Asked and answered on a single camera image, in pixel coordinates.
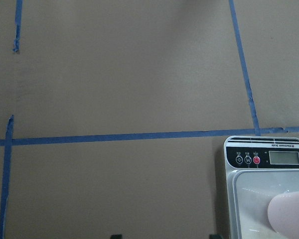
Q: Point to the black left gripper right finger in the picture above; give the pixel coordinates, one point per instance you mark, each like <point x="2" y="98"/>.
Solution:
<point x="215" y="236"/>

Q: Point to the silver digital kitchen scale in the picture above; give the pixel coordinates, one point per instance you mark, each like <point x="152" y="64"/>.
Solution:
<point x="257" y="169"/>

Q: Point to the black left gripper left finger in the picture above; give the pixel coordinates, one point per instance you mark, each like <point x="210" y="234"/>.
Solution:
<point x="119" y="236"/>

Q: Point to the pink plastic cup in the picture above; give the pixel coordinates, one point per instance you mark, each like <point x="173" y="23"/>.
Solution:
<point x="283" y="214"/>

